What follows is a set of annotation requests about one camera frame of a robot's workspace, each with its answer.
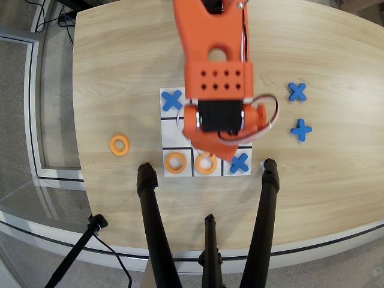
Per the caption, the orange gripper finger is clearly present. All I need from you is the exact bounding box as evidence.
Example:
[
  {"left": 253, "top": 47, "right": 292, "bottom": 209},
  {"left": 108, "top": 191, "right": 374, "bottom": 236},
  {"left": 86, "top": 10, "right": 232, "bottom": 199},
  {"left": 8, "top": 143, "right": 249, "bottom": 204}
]
[{"left": 191, "top": 137, "right": 241, "bottom": 161}]

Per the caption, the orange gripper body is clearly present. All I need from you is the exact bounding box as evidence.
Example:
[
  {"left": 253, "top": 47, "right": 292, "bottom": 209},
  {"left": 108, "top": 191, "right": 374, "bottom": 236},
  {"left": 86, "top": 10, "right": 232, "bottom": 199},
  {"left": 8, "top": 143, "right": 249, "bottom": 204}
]
[{"left": 182, "top": 98, "right": 268, "bottom": 143}]

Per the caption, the orange foam ring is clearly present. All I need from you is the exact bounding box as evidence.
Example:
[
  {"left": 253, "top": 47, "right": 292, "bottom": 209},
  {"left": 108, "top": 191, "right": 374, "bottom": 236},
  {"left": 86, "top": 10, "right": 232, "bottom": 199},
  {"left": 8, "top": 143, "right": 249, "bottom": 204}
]
[
  {"left": 194, "top": 152, "right": 218, "bottom": 176},
  {"left": 109, "top": 134, "right": 131, "bottom": 156},
  {"left": 164, "top": 152, "right": 187, "bottom": 175}
]

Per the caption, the brown cardboard box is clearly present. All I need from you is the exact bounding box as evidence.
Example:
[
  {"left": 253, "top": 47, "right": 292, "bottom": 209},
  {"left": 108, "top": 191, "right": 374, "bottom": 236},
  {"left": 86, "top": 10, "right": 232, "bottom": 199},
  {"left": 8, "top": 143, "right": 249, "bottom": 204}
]
[{"left": 332, "top": 0, "right": 384, "bottom": 14}]

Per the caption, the blue foam cross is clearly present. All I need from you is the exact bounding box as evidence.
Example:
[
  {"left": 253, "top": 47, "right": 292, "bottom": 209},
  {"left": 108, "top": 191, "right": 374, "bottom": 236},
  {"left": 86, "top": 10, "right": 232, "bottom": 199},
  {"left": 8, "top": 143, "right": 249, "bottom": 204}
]
[
  {"left": 287, "top": 82, "right": 308, "bottom": 103},
  {"left": 290, "top": 118, "right": 313, "bottom": 142},
  {"left": 229, "top": 152, "right": 251, "bottom": 175},
  {"left": 161, "top": 89, "right": 184, "bottom": 112}
]

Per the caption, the white tic-tac-toe board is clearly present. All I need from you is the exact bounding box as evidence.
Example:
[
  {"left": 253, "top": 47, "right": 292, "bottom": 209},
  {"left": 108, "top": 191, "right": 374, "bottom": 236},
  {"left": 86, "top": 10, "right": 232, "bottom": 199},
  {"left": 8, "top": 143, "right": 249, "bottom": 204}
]
[{"left": 160, "top": 86, "right": 254, "bottom": 178}]

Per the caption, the thick black tripod leg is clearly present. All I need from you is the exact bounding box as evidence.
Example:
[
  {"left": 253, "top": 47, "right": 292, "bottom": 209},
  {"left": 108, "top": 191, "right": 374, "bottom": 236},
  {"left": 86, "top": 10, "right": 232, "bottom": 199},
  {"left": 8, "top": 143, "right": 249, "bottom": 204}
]
[
  {"left": 238, "top": 158, "right": 280, "bottom": 288},
  {"left": 136, "top": 161, "right": 184, "bottom": 288}
]

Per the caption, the slim black stand pole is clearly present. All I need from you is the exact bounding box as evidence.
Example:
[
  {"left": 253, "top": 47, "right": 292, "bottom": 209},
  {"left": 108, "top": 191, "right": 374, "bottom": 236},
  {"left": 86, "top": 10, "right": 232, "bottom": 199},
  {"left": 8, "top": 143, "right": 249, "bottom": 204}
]
[{"left": 44, "top": 214, "right": 109, "bottom": 288}]

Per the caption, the dark furniture base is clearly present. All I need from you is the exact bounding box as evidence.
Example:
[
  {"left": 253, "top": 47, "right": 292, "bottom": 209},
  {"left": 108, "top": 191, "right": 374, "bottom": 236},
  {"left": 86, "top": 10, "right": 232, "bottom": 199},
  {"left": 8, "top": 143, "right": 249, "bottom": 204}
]
[{"left": 55, "top": 0, "right": 104, "bottom": 10}]

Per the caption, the white framed glass panel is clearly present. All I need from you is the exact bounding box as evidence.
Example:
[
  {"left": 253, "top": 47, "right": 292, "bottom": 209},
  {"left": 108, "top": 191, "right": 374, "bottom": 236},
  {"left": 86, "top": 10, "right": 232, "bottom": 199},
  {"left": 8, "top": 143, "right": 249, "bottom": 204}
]
[{"left": 0, "top": 25, "right": 86, "bottom": 182}]

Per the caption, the black stand cable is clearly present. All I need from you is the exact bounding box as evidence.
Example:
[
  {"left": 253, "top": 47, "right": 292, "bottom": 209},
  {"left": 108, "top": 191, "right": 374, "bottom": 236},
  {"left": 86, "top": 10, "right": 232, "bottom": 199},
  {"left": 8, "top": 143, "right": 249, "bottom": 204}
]
[{"left": 92, "top": 232, "right": 133, "bottom": 288}]

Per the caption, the black floor cable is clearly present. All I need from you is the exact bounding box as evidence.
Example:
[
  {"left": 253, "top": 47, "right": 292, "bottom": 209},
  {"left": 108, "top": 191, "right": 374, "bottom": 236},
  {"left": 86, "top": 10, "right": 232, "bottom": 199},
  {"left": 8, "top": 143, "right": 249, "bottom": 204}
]
[
  {"left": 34, "top": 0, "right": 52, "bottom": 34},
  {"left": 56, "top": 4, "right": 76, "bottom": 49}
]

